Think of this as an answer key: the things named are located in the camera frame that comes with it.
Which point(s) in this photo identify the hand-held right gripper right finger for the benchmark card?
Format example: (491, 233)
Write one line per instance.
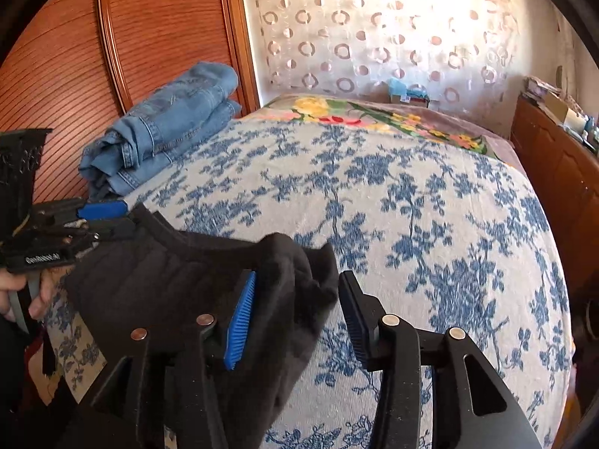
(354, 311)

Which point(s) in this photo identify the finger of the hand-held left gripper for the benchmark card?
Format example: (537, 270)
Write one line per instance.
(112, 232)
(103, 209)

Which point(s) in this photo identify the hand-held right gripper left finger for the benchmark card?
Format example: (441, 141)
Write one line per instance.
(240, 325)

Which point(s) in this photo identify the black pants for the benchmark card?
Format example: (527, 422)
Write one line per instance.
(187, 280)

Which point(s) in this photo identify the person's left hand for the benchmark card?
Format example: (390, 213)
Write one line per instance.
(44, 290)

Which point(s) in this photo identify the blue floral blanket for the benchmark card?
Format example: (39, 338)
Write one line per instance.
(421, 243)

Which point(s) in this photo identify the folded blue jeans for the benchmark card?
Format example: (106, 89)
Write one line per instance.
(164, 121)

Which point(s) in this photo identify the wooden slatted wardrobe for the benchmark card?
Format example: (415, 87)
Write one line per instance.
(117, 56)

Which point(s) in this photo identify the colourful flowered blanket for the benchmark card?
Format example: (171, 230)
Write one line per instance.
(374, 119)

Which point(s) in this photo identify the cardboard box with blue cloth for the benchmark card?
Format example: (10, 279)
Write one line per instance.
(408, 92)

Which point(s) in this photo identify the long wooden cabinet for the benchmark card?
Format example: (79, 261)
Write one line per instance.
(557, 187)

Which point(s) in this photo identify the open cardboard box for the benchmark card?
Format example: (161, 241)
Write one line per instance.
(559, 108)

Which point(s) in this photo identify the stack of papers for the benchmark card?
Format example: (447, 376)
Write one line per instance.
(538, 86)

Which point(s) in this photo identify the circle patterned sheer curtain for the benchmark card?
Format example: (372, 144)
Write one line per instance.
(397, 23)

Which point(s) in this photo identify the blue bottle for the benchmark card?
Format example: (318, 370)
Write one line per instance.
(590, 127)

